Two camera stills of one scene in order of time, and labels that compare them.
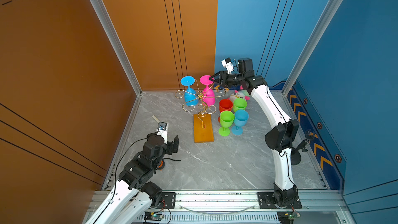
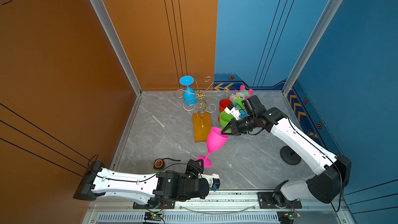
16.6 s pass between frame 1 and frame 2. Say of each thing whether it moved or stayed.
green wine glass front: stayed
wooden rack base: stayed
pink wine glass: moved
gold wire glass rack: stayed
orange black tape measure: stayed
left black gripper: moved
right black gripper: moved
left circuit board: stayed
